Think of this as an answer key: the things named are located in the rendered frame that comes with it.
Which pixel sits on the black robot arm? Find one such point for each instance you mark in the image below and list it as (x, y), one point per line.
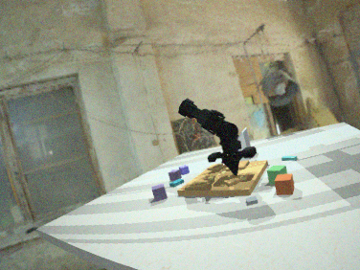
(210, 120)

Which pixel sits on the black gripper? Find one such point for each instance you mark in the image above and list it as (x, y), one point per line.
(232, 160)

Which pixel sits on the teal square block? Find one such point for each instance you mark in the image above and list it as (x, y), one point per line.
(177, 182)

